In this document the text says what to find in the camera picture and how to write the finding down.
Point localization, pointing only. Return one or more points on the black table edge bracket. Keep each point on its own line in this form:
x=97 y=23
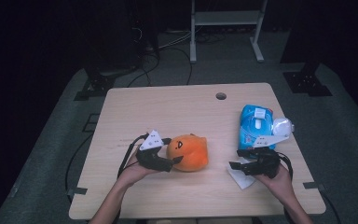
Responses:
x=77 y=191
x=313 y=185

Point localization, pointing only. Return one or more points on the white metal stand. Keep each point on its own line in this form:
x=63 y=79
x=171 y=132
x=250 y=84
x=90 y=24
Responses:
x=227 y=18

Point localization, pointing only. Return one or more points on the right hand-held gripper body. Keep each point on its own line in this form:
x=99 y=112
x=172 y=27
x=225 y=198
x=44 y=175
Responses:
x=265 y=161

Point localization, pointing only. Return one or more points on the person's left hand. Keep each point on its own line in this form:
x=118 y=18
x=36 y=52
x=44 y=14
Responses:
x=133 y=172

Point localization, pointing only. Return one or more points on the black floor socket frame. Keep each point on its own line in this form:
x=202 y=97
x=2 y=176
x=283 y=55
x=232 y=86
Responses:
x=90 y=123

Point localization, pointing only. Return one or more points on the white wet wipe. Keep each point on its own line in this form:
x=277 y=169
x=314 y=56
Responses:
x=240 y=179
x=258 y=124

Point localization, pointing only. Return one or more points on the blue wet wipes pack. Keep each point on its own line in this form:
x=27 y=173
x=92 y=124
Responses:
x=251 y=130

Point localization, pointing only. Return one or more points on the orange plush toy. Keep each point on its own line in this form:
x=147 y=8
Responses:
x=189 y=154

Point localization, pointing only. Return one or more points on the black stand base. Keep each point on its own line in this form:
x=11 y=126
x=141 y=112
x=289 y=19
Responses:
x=98 y=84
x=306 y=84

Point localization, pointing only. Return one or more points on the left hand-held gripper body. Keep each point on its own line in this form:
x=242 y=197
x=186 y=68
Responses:
x=150 y=158

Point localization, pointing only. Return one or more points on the person's right hand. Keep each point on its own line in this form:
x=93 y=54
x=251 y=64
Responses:
x=279 y=183

